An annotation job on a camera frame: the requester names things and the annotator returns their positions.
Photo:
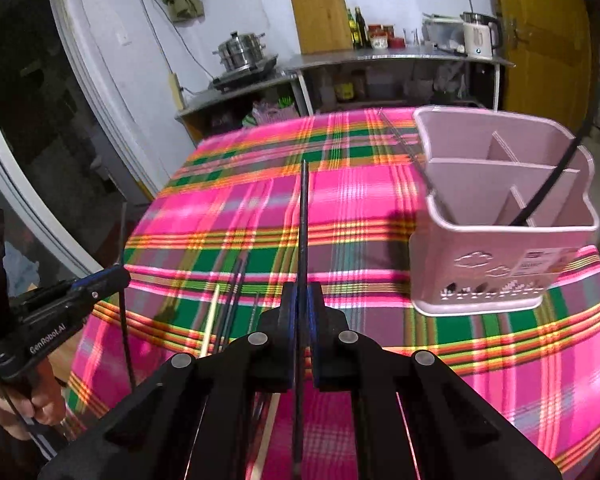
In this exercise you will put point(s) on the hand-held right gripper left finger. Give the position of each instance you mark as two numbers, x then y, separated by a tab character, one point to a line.
293	320

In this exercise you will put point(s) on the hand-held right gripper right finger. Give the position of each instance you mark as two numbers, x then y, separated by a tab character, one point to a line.
314	340

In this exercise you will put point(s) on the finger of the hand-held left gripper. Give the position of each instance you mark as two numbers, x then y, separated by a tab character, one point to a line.
102	279
97	300

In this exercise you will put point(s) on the black chopstick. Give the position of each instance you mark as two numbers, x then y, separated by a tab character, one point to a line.
555	175
232	295
303	220
126	340

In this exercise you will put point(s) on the pink plastic utensil holder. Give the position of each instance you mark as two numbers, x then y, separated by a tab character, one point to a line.
480	270

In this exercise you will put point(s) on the person's left forearm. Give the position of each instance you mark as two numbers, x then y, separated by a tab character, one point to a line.
45	447

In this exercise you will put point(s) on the person's left hand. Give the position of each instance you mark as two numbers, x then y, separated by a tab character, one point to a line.
45	402

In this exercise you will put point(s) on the thin grey chopstick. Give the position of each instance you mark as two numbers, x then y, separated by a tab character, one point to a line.
254	310

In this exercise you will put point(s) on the beige wooden chopstick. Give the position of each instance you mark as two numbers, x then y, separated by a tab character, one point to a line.
267	435
211	320

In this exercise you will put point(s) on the pink plaid tablecloth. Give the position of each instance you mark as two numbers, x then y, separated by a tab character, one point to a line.
330	210

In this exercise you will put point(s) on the beige power strip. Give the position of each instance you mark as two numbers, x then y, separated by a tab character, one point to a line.
176	91

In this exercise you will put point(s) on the pink basket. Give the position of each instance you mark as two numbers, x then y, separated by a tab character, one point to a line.
272	112

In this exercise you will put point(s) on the low steel shelf table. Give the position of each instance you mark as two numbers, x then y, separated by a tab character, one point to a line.
215	100

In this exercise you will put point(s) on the thin metal chopstick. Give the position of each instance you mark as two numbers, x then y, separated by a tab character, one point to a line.
405	137
397	135

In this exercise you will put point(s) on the yellow container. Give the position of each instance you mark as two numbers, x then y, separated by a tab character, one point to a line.
345	91

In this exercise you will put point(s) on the black induction cooker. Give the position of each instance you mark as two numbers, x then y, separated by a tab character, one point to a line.
245	77

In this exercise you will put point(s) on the stainless steel steamer pot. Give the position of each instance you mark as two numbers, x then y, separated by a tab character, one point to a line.
240	52

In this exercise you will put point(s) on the tall steel shelf table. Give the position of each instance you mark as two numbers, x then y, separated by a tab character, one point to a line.
380	57

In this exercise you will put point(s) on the black chopstick in holder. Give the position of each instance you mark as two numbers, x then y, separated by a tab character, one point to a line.
555	175

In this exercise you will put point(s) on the red lid jar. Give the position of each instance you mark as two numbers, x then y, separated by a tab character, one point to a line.
379	40

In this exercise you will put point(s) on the red round container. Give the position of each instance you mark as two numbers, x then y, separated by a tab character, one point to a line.
395	41

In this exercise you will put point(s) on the dark sauce bottle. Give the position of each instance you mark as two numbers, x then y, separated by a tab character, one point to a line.
360	27

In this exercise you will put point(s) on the wooden cutting board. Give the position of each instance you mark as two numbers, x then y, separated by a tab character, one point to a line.
322	20

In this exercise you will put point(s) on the clear drinking glass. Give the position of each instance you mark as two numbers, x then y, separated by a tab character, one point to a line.
412	36

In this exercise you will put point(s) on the white plastic tub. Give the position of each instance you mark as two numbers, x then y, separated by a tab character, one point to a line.
442	30

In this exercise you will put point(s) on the white electric kettle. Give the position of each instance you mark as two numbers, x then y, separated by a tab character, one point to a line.
477	35

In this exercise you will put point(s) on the yellow wooden door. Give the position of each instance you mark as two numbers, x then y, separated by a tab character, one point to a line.
545	50

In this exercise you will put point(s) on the white door frame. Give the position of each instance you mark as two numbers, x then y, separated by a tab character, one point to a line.
95	60

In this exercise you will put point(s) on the white wall switch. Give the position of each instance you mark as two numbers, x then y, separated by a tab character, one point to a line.
124	39

